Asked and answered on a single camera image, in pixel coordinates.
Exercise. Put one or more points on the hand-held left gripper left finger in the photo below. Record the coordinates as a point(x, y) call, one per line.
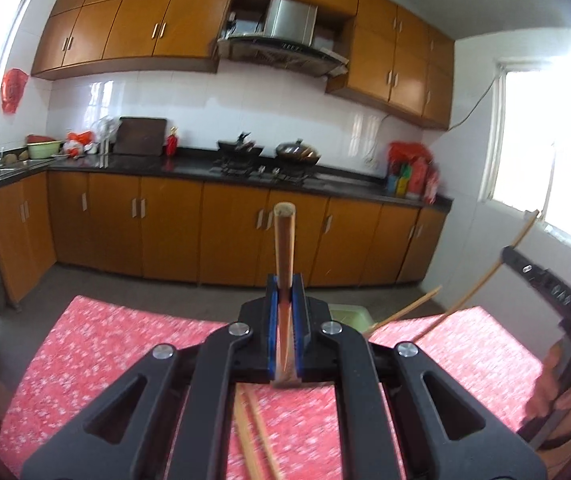
point(274, 330)

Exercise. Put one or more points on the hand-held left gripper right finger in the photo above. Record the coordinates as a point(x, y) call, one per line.
point(296, 330)

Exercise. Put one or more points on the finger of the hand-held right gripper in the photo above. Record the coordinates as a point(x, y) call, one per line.
point(540, 277)

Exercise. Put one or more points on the pale green perforated chopstick holder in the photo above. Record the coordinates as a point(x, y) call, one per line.
point(350, 316)

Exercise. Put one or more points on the wooden chopstick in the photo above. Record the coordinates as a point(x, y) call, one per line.
point(265, 440)
point(465, 301)
point(405, 311)
point(245, 435)
point(284, 260)

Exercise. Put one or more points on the person's right hand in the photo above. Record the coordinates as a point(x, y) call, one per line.
point(545, 385)

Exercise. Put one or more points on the large bright window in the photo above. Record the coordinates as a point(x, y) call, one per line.
point(545, 150)

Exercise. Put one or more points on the wooden base cabinets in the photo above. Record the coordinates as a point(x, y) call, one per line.
point(165, 230)

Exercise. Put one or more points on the red floral tablecloth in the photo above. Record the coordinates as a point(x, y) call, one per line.
point(115, 350)

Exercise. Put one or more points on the black gas stove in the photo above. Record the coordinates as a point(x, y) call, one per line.
point(260, 170)

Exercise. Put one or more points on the red bag with bottles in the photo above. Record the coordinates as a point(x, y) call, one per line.
point(413, 170)

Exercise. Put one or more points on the large wok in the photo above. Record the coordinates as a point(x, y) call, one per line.
point(298, 152)

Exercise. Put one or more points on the small black wok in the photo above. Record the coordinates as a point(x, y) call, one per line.
point(240, 147)

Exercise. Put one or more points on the black kitchen countertop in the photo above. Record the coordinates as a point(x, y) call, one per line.
point(165, 166)

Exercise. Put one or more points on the red bottle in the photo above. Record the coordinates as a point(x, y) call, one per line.
point(172, 144)

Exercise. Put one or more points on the dark wooden cutting board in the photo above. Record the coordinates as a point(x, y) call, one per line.
point(140, 135)

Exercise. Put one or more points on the red and white plastic bag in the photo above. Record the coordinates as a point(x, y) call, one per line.
point(79, 144)

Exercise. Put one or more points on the green basin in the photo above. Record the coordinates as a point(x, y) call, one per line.
point(42, 149)

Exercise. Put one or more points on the steel range hood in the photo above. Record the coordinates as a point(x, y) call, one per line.
point(290, 35)

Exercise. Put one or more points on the wooden wall cabinets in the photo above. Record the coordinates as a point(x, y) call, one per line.
point(165, 20)

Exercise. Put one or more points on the red plastic bag on wall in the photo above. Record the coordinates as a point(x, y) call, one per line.
point(13, 90)

